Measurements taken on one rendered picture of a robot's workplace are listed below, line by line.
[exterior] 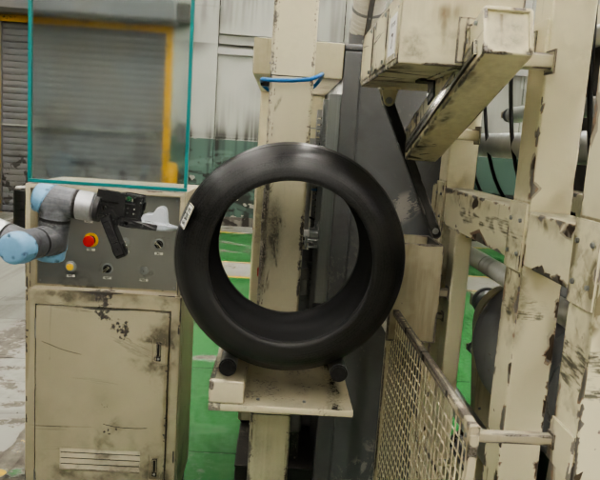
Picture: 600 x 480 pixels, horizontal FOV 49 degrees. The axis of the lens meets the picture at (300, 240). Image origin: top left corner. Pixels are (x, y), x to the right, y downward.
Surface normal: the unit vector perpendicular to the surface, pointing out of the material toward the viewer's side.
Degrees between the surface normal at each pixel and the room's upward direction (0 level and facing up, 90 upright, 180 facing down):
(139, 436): 90
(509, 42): 72
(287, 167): 79
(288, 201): 90
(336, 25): 90
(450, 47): 90
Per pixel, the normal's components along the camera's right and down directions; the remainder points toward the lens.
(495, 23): 0.05, -0.16
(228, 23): 0.04, 0.15
